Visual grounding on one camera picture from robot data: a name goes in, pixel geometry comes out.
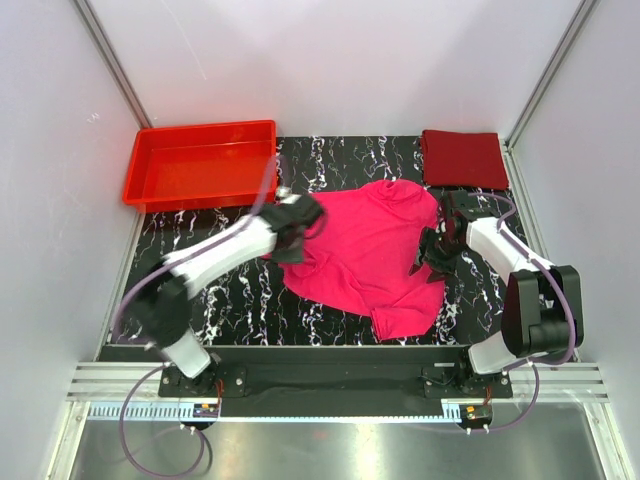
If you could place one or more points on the folded dark red t-shirt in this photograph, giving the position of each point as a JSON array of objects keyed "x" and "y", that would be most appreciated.
[{"x": 463, "y": 159}]

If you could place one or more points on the left aluminium frame post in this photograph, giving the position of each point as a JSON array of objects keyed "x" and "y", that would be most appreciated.
[{"x": 108, "y": 54}]

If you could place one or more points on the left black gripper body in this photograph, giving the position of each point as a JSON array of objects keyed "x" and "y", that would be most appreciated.
[{"x": 293, "y": 256}]

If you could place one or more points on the bright pink t-shirt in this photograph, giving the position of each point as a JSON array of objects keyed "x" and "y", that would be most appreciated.
[{"x": 362, "y": 260}]

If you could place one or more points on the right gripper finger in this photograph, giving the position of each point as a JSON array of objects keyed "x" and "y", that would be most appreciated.
[
  {"x": 419, "y": 262},
  {"x": 440, "y": 275}
]

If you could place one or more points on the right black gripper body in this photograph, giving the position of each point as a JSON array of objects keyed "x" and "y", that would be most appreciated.
[{"x": 438, "y": 251}]

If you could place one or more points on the white slotted cable duct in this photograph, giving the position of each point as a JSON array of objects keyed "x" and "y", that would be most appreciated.
[{"x": 194, "y": 412}]

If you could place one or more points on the right aluminium frame post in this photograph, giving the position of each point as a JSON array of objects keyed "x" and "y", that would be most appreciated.
[{"x": 568, "y": 39}]

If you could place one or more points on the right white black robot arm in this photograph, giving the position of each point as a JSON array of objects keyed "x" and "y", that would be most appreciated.
[{"x": 541, "y": 321}]

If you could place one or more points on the aluminium frame post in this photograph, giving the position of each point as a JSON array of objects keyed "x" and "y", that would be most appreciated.
[
  {"x": 108, "y": 54},
  {"x": 568, "y": 39}
]

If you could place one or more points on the red plastic bin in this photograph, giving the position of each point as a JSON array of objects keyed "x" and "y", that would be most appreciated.
[{"x": 201, "y": 166}]

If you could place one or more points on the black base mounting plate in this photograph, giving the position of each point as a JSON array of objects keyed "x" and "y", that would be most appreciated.
[{"x": 335, "y": 379}]

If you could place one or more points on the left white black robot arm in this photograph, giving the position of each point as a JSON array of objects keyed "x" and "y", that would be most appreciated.
[{"x": 160, "y": 302}]

